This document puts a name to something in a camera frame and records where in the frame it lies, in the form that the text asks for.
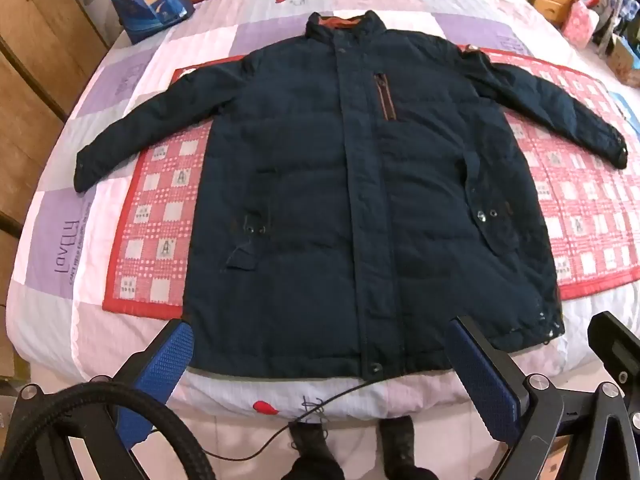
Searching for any red checked mat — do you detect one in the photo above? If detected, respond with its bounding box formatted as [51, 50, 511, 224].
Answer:
[102, 52, 640, 316]

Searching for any blue gift bag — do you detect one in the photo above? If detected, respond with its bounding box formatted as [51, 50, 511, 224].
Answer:
[106, 0, 196, 45]

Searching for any person's left black shoe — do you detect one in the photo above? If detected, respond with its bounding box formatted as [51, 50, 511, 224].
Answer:
[287, 421, 347, 480]

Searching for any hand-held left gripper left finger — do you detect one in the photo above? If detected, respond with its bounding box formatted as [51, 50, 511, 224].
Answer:
[0, 320, 196, 480]

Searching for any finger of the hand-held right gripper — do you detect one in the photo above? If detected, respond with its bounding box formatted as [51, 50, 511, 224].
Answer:
[587, 311, 640, 397]

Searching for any dark navy padded jacket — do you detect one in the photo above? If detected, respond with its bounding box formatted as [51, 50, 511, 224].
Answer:
[72, 10, 630, 382]

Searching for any black braided cable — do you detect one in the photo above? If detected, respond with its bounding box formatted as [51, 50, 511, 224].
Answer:
[15, 382, 221, 480]

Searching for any purple pink patchwork bed quilt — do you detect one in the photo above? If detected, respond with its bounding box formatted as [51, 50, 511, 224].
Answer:
[5, 0, 640, 421]

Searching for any cardboard box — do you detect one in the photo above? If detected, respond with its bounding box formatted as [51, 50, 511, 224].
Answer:
[607, 35, 640, 87]

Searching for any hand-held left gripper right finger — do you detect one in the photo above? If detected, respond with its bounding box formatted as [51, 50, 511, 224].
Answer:
[444, 315, 640, 480]

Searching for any pink patterned bag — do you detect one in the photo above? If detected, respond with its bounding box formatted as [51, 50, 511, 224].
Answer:
[562, 0, 601, 49]

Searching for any wooden wardrobe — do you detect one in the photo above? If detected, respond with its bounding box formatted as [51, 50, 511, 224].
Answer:
[0, 0, 112, 376]

